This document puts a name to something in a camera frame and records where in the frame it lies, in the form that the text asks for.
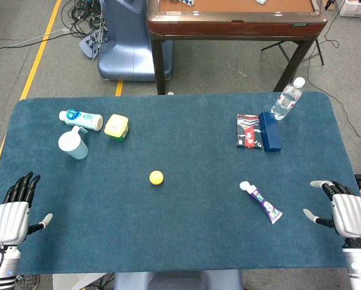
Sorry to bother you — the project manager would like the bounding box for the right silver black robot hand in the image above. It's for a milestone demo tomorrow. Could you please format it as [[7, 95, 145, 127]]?
[[302, 180, 361, 241]]

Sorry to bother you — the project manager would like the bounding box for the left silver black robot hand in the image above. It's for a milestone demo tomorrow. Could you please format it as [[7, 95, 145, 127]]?
[[0, 171, 54, 246]]

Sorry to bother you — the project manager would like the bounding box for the purple white tube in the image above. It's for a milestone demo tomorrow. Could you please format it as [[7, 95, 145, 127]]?
[[239, 181, 283, 225]]

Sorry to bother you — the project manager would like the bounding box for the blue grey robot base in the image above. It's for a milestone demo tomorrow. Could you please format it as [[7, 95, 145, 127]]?
[[113, 269, 244, 290]]

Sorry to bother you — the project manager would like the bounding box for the clear water bottle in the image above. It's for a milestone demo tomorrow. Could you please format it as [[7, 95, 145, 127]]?
[[270, 77, 306, 121]]

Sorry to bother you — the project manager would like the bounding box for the white board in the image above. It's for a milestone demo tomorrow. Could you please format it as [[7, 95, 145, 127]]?
[[52, 272, 108, 290]]

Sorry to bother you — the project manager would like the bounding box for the light blue plastic cup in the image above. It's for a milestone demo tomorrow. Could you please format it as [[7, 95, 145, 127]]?
[[58, 125, 89, 160]]

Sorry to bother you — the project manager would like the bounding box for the dark blue box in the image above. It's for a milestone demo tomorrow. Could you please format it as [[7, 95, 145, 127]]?
[[258, 111, 282, 152]]

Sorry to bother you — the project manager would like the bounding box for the white bottle blue label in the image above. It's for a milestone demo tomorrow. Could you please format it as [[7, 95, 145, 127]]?
[[59, 109, 104, 132]]

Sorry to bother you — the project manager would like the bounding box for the black red printed packet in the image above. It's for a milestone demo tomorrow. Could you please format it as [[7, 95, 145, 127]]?
[[236, 114, 263, 150]]

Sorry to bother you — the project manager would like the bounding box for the yellow lid green box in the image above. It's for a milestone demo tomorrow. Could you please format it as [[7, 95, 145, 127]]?
[[104, 114, 129, 142]]

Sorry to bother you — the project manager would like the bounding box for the yellow ball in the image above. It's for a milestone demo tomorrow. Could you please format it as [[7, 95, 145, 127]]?
[[149, 170, 165, 185]]

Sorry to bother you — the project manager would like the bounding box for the blue table cloth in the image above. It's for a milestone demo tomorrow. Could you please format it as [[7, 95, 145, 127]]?
[[0, 91, 361, 276]]

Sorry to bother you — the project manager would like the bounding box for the grey power strip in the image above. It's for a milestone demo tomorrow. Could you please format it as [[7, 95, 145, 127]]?
[[78, 31, 104, 60]]

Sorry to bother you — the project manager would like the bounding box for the blue machine base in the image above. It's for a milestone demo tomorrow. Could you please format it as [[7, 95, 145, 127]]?
[[97, 0, 174, 82]]

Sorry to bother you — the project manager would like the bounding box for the white storage box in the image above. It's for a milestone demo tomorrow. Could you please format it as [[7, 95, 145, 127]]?
[[339, 0, 361, 18]]

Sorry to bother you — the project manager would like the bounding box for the brown mahjong table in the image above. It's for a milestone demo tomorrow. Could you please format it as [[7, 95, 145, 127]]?
[[146, 0, 329, 96]]

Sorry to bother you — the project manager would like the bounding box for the black cable bundle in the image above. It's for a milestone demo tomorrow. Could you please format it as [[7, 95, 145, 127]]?
[[59, 0, 109, 40]]

